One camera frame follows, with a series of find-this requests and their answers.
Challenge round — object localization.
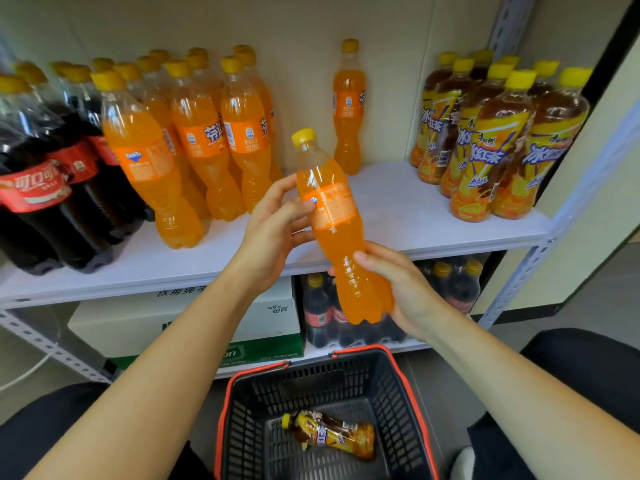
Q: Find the green cardboard box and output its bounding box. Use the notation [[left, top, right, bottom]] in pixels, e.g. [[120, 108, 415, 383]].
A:
[[111, 334, 306, 371]]

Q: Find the cluster of small cola bottles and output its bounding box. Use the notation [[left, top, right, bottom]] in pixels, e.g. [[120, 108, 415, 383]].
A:
[[302, 256, 485, 348]]

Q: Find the person's right leg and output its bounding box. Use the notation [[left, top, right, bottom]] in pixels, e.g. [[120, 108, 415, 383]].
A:
[[466, 328, 640, 480]]

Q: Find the grey metal shelving rack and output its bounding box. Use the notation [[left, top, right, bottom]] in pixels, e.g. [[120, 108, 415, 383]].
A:
[[0, 0, 640, 386]]

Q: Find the row of orange soda bottles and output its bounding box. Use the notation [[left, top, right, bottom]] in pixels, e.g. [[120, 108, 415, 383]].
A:
[[90, 44, 284, 250]]

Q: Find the row of large cola bottles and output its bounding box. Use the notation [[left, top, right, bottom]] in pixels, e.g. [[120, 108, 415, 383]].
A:
[[0, 60, 157, 276]]

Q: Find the group of iced tea bottles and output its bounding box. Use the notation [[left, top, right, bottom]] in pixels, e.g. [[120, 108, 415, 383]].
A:
[[409, 48, 594, 223]]

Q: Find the person's right hand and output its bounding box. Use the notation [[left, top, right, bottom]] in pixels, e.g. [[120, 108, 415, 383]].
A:
[[327, 241, 452, 341]]

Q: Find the orange soda bottle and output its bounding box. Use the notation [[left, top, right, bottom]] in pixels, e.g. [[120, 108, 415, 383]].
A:
[[291, 128, 396, 326], [332, 39, 367, 176]]

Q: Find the white cable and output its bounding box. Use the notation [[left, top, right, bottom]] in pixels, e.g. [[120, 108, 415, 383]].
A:
[[0, 351, 54, 394]]

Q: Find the person's left forearm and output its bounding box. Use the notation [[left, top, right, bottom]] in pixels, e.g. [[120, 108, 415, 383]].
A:
[[22, 267, 261, 480]]

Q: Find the iced tea bottle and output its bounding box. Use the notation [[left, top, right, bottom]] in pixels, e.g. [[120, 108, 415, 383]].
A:
[[280, 410, 376, 462]]

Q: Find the white cardboard box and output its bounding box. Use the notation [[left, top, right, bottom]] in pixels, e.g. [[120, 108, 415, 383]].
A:
[[67, 276, 302, 359]]

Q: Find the person's right forearm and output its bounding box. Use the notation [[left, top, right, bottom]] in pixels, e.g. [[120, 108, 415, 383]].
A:
[[421, 307, 640, 480]]

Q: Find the person's left hand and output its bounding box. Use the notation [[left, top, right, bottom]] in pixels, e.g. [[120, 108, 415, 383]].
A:
[[226, 174, 317, 297]]

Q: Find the person's white shoe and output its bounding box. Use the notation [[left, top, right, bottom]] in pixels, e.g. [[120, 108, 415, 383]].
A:
[[449, 446, 477, 480]]

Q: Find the black shopping basket red rim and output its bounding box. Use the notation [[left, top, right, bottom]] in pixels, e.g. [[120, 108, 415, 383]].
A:
[[214, 344, 440, 480]]

